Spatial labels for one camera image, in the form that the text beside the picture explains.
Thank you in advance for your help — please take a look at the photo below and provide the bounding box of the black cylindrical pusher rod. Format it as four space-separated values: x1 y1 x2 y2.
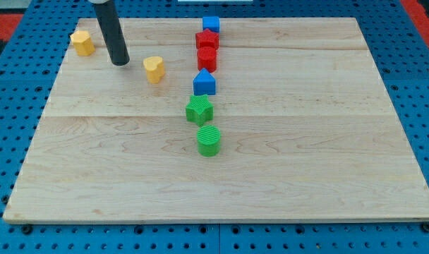
91 0 130 66

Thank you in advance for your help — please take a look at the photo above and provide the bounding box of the yellow heart block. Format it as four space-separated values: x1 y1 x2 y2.
143 56 165 84

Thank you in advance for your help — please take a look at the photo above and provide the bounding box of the yellow hexagon block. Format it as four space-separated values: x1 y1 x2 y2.
70 30 95 56

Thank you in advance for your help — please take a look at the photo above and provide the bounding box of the red star block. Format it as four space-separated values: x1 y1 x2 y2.
195 28 219 49

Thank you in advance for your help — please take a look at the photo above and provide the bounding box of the blue cube block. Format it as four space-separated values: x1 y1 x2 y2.
202 16 220 32

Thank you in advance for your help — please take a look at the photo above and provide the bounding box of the red cylinder block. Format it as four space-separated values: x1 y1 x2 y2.
197 47 217 73

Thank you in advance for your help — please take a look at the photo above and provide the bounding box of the blue triangle block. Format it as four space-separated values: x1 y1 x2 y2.
193 68 216 95

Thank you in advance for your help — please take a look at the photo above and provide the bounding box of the green star block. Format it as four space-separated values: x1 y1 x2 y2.
186 95 214 126

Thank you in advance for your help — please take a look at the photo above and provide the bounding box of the green cylinder block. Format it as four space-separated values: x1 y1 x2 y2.
196 125 221 157

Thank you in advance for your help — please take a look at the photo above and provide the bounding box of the light wooden board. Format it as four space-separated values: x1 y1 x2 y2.
4 18 429 224

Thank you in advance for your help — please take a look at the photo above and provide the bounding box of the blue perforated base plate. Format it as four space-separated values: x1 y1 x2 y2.
0 1 429 253

